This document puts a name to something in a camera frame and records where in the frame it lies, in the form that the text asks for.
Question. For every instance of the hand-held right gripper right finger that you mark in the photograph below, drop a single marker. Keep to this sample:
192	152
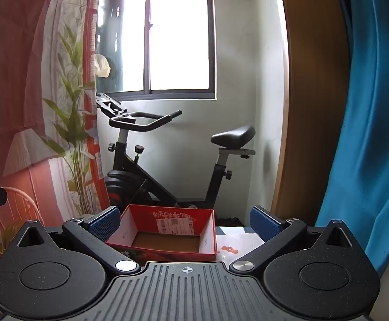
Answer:
264	224

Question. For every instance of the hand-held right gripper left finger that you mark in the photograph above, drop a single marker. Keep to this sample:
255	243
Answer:
105	223

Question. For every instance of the red cardboard box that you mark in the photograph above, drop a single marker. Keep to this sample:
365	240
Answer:
141	216

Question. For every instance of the black exercise bike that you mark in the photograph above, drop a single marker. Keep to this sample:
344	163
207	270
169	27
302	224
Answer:
131	170

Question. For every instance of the wooden panel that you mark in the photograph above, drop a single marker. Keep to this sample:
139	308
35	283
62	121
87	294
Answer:
314	107

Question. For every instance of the printed plant backdrop cloth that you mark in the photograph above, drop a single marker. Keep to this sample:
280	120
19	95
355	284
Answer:
31	73

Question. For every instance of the blue curtain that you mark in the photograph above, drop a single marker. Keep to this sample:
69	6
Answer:
375	140

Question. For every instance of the white cloth bundle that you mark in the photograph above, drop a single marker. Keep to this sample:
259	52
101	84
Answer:
101	65

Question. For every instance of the dark framed window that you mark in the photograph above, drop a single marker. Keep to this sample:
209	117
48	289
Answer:
177	40

